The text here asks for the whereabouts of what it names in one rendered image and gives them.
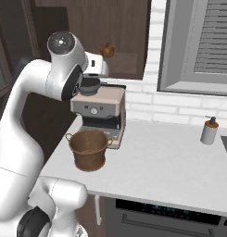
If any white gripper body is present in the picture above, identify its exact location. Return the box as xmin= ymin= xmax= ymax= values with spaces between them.
xmin=97 ymin=58 xmax=110 ymax=79

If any dark wood cabinet door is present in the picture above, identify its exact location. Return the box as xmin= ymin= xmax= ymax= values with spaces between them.
xmin=66 ymin=0 xmax=151 ymax=81

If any brown woven basket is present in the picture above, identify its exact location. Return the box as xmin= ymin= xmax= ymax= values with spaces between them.
xmin=65 ymin=129 xmax=115 ymax=172

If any dark tall cabinet unit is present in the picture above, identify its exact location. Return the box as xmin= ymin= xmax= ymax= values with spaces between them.
xmin=0 ymin=0 xmax=36 ymax=124

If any brown base cabinet door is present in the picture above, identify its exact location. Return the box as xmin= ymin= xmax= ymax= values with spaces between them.
xmin=75 ymin=193 xmax=106 ymax=237

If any beige espresso coffee machine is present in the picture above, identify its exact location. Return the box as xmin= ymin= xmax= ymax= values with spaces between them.
xmin=69 ymin=77 xmax=128 ymax=151

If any grey window with blinds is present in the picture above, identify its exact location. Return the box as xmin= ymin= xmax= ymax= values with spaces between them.
xmin=157 ymin=0 xmax=227 ymax=97

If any white soap dispenser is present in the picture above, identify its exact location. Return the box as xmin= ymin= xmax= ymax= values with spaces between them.
xmin=199 ymin=115 xmax=221 ymax=146

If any grey dishwasher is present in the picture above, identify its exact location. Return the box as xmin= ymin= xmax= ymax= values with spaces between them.
xmin=103 ymin=196 xmax=227 ymax=237

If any white cabinet handle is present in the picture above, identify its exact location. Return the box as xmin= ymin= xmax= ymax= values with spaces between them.
xmin=94 ymin=193 xmax=103 ymax=226

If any grey dishwasher handle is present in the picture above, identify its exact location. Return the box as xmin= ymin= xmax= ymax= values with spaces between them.
xmin=120 ymin=213 xmax=217 ymax=237

